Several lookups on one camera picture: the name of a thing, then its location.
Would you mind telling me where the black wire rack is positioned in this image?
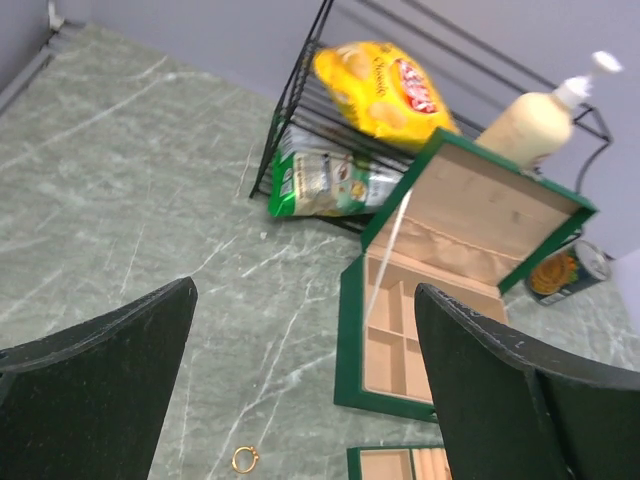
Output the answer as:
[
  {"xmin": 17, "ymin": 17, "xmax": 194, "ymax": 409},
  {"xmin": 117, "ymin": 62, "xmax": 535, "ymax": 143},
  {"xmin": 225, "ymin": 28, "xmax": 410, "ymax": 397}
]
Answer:
[{"xmin": 250, "ymin": 1, "xmax": 613, "ymax": 233}]

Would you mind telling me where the yellow chips bag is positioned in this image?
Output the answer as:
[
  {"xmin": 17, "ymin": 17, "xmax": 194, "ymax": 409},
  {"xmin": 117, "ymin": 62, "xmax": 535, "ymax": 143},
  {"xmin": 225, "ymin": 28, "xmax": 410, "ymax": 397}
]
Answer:
[{"xmin": 313, "ymin": 41, "xmax": 460, "ymax": 152}]

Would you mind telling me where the gold ring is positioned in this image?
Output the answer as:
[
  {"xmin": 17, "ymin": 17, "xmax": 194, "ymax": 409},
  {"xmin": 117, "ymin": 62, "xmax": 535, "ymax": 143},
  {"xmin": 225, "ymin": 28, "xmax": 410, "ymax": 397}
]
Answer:
[{"xmin": 230, "ymin": 445, "xmax": 260, "ymax": 474}]

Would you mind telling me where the cream lotion pump bottle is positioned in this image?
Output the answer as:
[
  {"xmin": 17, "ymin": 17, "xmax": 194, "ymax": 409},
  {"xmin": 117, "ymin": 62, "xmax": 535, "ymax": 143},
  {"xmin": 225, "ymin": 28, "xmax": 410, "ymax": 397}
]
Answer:
[{"xmin": 475, "ymin": 51, "xmax": 623, "ymax": 177}]

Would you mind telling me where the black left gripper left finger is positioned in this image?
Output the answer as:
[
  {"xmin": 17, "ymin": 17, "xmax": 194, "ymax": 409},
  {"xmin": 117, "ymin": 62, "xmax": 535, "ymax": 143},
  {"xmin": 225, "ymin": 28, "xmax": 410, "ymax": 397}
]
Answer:
[{"xmin": 1, "ymin": 277, "xmax": 198, "ymax": 479}]

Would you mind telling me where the green jewelry tray insert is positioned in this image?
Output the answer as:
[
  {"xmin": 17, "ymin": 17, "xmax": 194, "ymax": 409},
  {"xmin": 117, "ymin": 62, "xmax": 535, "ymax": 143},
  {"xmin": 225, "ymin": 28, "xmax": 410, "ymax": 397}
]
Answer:
[{"xmin": 346, "ymin": 446, "xmax": 453, "ymax": 480}]

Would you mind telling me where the green jewelry box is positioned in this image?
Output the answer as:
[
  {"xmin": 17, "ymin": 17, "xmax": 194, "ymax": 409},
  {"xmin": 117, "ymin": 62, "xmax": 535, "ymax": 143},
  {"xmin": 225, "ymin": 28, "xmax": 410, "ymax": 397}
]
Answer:
[{"xmin": 333, "ymin": 129, "xmax": 596, "ymax": 421}]

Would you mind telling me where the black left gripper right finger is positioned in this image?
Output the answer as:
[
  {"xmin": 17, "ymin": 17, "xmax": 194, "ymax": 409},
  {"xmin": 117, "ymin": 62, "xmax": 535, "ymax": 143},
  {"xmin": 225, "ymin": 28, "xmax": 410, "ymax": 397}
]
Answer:
[{"xmin": 415, "ymin": 283, "xmax": 639, "ymax": 479}]

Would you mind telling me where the yellow food can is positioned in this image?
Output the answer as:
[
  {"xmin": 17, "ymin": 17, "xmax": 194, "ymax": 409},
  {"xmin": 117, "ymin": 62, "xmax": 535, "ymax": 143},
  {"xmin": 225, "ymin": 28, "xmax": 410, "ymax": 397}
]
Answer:
[{"xmin": 524, "ymin": 240, "xmax": 612, "ymax": 306}]

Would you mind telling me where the green snack bag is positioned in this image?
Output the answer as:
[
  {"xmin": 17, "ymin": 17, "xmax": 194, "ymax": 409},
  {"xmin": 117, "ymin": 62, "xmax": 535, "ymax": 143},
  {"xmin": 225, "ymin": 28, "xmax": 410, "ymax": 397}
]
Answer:
[{"xmin": 268, "ymin": 124, "xmax": 402, "ymax": 217}]

